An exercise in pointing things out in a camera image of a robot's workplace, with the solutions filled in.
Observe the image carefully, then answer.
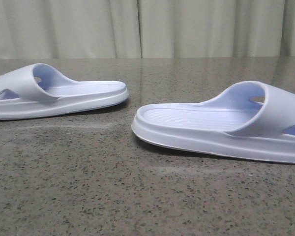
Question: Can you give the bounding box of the beige pleated curtain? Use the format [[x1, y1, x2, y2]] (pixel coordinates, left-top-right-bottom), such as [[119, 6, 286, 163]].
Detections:
[[0, 0, 295, 59]]

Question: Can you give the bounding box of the light blue slipper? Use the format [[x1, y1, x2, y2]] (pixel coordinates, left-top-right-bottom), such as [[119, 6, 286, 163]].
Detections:
[[132, 81, 295, 163], [0, 63, 129, 120]]

